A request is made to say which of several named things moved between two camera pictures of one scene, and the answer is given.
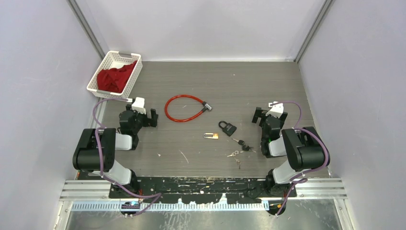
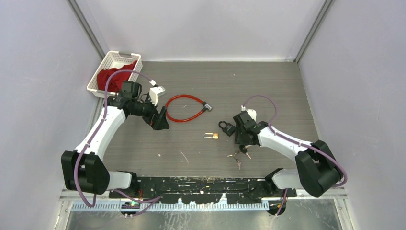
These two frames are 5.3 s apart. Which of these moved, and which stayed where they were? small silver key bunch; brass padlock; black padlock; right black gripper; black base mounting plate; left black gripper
Moved: left black gripper; right black gripper
Stayed: small silver key bunch; brass padlock; black padlock; black base mounting plate
